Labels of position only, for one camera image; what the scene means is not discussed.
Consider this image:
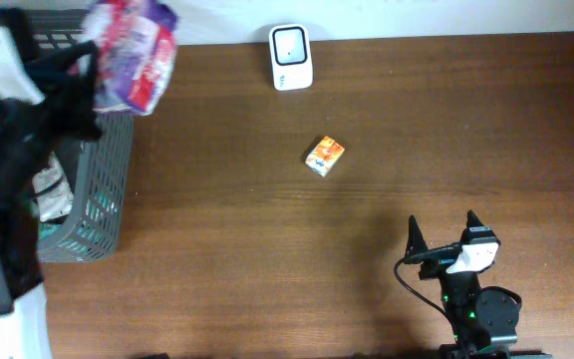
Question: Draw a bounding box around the white tube package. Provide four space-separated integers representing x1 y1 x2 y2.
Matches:
32 153 74 222

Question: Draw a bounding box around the grey plastic basket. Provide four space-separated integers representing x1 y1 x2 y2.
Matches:
22 9 135 264

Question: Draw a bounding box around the orange pocket tissue pack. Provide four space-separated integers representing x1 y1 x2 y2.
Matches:
304 136 345 177

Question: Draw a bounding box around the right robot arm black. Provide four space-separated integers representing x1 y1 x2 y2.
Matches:
394 210 550 359

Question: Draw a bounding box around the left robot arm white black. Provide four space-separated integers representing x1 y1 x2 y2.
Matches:
0 7 103 358

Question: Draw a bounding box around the red purple tissue pack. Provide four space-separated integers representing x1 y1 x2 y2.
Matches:
81 0 178 116

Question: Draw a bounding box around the white barcode scanner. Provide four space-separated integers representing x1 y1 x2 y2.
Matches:
268 24 314 91

